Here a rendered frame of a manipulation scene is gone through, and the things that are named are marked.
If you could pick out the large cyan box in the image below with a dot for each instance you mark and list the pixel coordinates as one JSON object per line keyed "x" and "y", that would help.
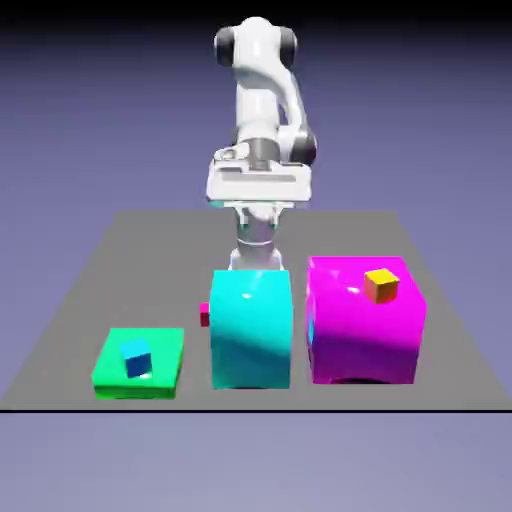
{"x": 250, "y": 332}

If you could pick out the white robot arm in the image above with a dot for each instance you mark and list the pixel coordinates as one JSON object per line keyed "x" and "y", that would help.
{"x": 256, "y": 76}

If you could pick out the small yellow cube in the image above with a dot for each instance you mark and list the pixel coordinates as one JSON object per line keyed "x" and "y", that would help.
{"x": 382, "y": 286}

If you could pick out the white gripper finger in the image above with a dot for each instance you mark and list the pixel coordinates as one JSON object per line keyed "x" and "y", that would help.
{"x": 275, "y": 218}
{"x": 242, "y": 218}

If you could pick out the large green box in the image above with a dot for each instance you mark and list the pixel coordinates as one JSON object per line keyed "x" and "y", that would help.
{"x": 160, "y": 352}

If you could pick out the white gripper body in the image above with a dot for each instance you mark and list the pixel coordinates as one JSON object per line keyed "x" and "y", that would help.
{"x": 260, "y": 188}

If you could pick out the small red cube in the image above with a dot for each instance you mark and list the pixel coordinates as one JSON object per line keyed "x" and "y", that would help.
{"x": 204, "y": 315}

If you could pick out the large magenta box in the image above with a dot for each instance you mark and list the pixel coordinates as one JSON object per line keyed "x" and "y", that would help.
{"x": 360, "y": 336}

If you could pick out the small blue cube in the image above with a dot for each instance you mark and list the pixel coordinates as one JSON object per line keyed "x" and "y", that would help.
{"x": 136, "y": 358}

